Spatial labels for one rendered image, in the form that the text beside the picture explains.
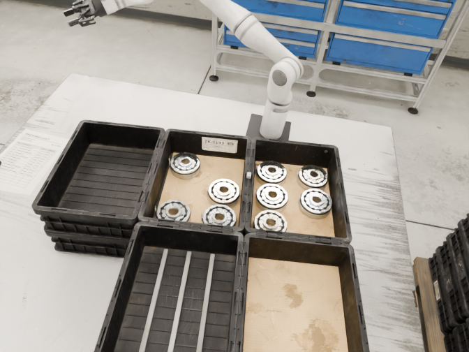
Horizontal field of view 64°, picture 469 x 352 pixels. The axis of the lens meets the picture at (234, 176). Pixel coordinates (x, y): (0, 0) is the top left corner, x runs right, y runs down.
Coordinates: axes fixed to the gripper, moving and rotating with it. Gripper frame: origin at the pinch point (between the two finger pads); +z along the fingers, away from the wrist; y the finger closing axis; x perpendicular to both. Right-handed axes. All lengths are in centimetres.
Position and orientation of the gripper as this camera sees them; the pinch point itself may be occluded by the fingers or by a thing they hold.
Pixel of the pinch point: (69, 17)
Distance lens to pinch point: 172.4
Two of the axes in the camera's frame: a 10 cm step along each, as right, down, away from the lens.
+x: -1.0, -4.1, -9.1
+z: -9.1, 4.0, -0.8
